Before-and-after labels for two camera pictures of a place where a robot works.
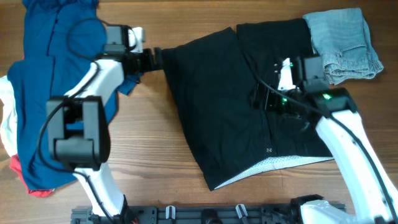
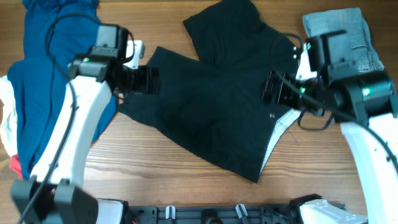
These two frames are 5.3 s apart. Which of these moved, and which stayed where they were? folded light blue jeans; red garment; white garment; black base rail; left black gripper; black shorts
Moved: black shorts; left black gripper
Stayed: white garment; folded light blue jeans; black base rail; red garment
